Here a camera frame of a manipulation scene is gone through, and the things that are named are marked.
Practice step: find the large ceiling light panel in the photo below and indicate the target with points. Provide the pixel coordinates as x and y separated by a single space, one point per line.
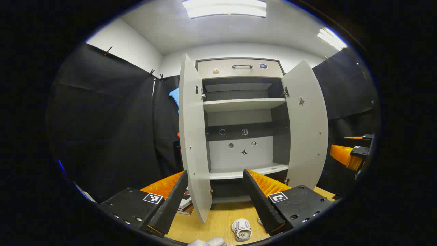
225 8

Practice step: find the brown book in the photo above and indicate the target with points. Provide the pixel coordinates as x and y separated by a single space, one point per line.
187 211

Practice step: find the grey shoe cabinet door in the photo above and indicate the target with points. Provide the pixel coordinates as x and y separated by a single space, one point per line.
307 136
193 136

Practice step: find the white cabinet shelf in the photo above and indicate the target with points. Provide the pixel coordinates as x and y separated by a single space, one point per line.
245 172
239 105

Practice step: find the grey shoe cabinet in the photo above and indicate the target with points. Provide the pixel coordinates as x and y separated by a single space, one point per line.
239 157

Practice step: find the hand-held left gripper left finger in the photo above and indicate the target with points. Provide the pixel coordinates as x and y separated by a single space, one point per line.
170 205

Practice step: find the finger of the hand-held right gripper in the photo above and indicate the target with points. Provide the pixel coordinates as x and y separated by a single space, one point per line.
344 155
367 137

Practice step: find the white cover book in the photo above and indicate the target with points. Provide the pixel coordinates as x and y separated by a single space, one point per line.
185 201

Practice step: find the small ceiling light panel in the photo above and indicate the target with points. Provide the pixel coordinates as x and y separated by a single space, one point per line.
331 38

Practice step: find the black backdrop cloth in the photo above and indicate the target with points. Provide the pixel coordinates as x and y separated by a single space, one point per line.
102 119

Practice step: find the white paper sheets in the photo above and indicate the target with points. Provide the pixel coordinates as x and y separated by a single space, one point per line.
87 195

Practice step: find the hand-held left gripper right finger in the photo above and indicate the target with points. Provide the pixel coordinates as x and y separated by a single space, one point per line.
259 201

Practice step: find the grey cabinet drawer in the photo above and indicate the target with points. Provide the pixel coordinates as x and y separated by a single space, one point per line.
222 65

